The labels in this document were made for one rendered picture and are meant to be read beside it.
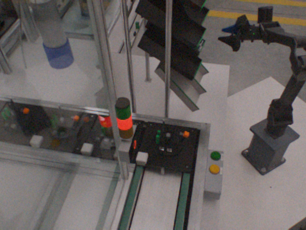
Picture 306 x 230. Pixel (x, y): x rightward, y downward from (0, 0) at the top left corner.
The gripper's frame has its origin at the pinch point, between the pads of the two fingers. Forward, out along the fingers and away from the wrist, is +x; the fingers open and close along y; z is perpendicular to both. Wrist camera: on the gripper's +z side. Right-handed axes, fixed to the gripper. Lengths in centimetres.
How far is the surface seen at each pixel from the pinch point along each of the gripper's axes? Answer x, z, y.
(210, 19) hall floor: 82, -115, -224
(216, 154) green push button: -1, -35, 40
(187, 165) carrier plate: 8, -32, 50
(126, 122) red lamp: 17, 8, 65
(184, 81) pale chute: 20.2, -19.1, 10.5
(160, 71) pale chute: 25.4, -5.0, 21.2
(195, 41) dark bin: 8.5, 7.3, 17.1
